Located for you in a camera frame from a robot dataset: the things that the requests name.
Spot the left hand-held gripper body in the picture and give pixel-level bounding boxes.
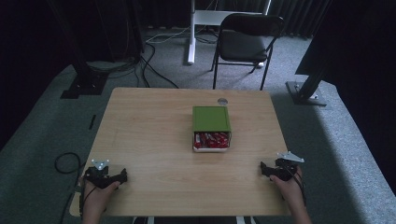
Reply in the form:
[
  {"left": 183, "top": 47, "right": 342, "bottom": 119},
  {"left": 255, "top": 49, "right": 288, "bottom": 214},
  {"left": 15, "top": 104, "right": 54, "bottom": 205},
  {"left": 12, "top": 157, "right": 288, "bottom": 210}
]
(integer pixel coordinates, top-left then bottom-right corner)
[{"left": 83, "top": 159, "right": 120, "bottom": 189}]

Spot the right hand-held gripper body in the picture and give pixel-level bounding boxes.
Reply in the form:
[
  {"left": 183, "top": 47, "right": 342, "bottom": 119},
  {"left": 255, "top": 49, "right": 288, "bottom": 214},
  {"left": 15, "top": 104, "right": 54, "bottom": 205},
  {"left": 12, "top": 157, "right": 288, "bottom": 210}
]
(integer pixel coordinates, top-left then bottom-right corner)
[{"left": 270, "top": 151, "right": 305, "bottom": 182}]

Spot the pile of red packets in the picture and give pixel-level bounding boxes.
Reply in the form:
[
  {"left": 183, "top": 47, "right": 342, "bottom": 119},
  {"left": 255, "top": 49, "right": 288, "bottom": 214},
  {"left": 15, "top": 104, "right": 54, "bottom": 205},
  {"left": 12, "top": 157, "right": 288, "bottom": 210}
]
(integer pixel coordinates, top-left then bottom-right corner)
[{"left": 193, "top": 132, "right": 231, "bottom": 149}]

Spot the green drawer box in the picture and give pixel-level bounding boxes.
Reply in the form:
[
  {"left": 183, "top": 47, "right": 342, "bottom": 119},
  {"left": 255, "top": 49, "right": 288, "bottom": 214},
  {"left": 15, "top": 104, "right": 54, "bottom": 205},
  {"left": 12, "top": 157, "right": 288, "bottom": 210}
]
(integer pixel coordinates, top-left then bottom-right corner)
[{"left": 191, "top": 105, "right": 233, "bottom": 133}]

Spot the person's left hand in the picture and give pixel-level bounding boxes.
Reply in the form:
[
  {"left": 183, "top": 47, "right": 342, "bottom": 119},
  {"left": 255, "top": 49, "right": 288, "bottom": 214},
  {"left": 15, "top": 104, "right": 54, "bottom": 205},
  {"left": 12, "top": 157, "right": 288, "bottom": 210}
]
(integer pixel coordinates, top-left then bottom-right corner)
[{"left": 81, "top": 179, "right": 121, "bottom": 213}]

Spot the person's right hand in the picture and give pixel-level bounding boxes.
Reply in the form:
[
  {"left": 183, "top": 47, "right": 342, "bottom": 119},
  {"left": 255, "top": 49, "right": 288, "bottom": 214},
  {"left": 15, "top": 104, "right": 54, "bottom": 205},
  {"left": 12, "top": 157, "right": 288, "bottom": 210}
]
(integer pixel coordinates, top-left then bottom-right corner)
[{"left": 269, "top": 167, "right": 304, "bottom": 207}]

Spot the black metal stand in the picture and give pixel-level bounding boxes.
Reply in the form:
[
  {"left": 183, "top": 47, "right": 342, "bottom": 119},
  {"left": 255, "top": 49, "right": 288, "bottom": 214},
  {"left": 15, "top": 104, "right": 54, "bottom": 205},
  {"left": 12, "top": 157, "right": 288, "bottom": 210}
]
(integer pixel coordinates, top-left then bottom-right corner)
[
  {"left": 46, "top": 0, "right": 109, "bottom": 100},
  {"left": 285, "top": 46, "right": 329, "bottom": 107}
]

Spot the black folding chair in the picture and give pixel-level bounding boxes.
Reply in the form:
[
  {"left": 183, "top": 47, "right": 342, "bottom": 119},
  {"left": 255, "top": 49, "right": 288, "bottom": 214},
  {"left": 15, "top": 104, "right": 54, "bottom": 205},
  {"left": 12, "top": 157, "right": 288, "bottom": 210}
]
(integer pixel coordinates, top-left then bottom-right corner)
[{"left": 211, "top": 12, "right": 285, "bottom": 91}]

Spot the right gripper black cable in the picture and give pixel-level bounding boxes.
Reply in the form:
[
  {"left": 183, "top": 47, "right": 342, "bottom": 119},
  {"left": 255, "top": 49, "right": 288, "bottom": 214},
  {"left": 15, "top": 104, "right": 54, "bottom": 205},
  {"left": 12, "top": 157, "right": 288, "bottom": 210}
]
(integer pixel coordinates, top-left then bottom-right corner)
[{"left": 288, "top": 167, "right": 308, "bottom": 207}]

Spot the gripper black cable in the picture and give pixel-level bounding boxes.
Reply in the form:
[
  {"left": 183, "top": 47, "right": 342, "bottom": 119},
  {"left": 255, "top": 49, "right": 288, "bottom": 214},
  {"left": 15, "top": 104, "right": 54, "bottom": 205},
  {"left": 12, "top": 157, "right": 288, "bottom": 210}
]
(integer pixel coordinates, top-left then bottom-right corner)
[
  {"left": 288, "top": 167, "right": 308, "bottom": 207},
  {"left": 78, "top": 183, "right": 98, "bottom": 219}
]

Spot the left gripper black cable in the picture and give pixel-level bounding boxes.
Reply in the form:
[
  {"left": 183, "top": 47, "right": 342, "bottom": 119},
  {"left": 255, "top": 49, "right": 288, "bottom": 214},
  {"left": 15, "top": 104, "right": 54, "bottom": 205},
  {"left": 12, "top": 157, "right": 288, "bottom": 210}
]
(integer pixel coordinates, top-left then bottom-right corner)
[{"left": 78, "top": 183, "right": 98, "bottom": 219}]

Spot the looped black floor cable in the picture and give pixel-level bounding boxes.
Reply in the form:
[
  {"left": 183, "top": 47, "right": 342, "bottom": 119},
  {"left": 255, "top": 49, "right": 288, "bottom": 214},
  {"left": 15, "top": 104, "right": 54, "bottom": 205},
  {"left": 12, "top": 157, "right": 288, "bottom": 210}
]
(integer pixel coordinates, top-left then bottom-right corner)
[{"left": 54, "top": 151, "right": 83, "bottom": 224}]

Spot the long black floor cable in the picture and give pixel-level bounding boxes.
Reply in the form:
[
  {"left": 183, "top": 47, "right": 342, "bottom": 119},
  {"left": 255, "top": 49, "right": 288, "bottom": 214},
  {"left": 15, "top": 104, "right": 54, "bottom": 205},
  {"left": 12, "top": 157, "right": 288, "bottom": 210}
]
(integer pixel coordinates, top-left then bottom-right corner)
[{"left": 135, "top": 42, "right": 180, "bottom": 90}]

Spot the white floor cable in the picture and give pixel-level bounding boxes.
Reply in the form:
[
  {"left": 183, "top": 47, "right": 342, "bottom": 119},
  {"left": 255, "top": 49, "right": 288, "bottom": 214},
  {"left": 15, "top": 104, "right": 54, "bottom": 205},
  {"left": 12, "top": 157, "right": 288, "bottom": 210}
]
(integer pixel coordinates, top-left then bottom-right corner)
[{"left": 145, "top": 25, "right": 191, "bottom": 45}]

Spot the white desk frame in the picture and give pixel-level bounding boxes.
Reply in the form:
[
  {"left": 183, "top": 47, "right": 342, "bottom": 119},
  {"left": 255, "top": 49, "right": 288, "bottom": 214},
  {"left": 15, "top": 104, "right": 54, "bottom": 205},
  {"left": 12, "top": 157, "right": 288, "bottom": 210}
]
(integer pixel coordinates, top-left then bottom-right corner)
[{"left": 186, "top": 0, "right": 273, "bottom": 66}]

